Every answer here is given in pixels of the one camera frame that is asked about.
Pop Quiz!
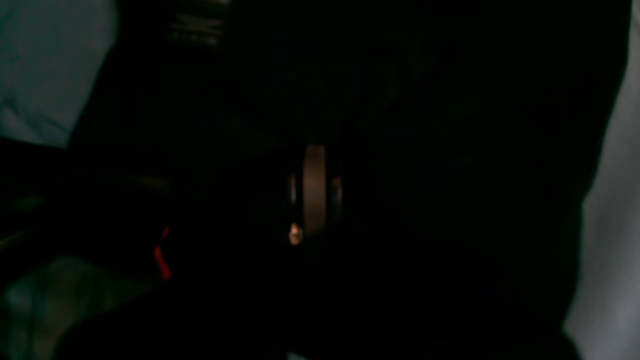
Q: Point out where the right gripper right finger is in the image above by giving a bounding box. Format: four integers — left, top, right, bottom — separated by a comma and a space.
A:
327, 170, 581, 360

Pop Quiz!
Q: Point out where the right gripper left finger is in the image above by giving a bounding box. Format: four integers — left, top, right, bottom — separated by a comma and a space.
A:
54, 145, 329, 360

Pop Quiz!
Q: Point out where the black t-shirt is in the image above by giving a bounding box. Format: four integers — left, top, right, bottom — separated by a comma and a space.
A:
50, 0, 633, 360

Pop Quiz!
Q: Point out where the blue table cloth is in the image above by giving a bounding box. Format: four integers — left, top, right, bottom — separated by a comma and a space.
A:
0, 0, 640, 360

